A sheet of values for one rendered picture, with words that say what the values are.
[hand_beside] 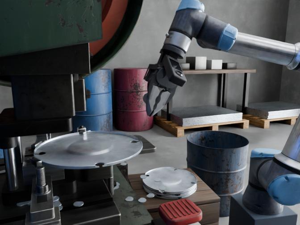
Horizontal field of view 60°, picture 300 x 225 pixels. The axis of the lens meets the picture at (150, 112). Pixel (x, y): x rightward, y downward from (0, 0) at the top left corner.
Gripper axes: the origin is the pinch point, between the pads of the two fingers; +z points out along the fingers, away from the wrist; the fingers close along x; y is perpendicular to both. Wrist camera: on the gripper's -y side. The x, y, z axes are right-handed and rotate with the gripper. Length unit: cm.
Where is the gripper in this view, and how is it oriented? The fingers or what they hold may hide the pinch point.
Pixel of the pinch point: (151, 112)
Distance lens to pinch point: 76.8
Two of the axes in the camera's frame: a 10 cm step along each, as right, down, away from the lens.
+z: -3.8, 9.2, 0.2
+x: -8.2, -3.3, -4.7
